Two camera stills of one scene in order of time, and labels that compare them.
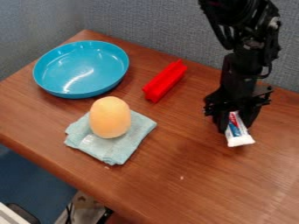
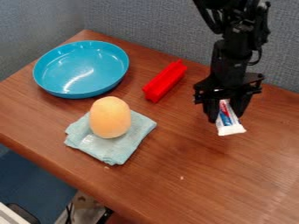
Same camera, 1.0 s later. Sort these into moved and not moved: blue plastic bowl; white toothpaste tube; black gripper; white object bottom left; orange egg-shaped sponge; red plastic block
Moved: black gripper; white toothpaste tube
Not moved: orange egg-shaped sponge; white object bottom left; red plastic block; blue plastic bowl
